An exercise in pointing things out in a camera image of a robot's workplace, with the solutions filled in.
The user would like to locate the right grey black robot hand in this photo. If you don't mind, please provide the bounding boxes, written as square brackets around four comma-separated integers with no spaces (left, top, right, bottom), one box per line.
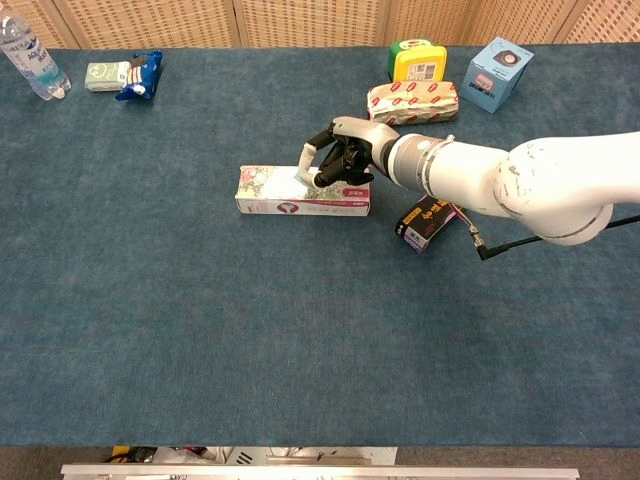
[298,116,401,189]

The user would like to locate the yellow green container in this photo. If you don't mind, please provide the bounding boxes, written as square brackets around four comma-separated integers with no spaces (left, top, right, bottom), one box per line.
[387,39,448,84]

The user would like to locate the floral pink-white cardboard box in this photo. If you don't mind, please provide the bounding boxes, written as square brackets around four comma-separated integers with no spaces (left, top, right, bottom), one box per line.
[234,165,372,218]

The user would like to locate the black purple small box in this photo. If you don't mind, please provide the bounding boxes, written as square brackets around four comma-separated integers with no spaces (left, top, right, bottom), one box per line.
[396,194,465,255]

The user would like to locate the light blue carton box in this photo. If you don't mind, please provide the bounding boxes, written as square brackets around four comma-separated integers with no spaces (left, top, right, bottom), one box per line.
[459,36,535,115]

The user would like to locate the pale green soap box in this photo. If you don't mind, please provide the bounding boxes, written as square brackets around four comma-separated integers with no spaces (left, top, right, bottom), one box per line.
[83,60,132,93]

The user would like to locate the red printed paper wrapped package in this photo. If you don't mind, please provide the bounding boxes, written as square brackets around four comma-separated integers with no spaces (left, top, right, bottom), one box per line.
[366,79,460,126]

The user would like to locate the woven rattan folding screen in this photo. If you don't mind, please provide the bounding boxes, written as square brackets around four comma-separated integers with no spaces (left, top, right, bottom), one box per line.
[0,0,640,50]

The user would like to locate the blue felt table cloth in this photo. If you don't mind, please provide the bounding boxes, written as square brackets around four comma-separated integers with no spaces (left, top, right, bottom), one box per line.
[0,45,640,448]

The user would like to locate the blue cookie packet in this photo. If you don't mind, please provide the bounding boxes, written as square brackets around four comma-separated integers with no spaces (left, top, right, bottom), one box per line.
[114,50,164,103]

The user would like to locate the clear plastic water bottle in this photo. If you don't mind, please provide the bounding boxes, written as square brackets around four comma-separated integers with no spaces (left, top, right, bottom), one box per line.
[0,12,72,102]

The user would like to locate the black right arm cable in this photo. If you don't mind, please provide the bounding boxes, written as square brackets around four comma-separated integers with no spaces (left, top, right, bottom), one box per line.
[452,202,640,262]

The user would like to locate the aluminium profile rail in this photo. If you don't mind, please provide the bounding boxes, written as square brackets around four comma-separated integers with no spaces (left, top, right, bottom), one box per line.
[60,463,581,480]

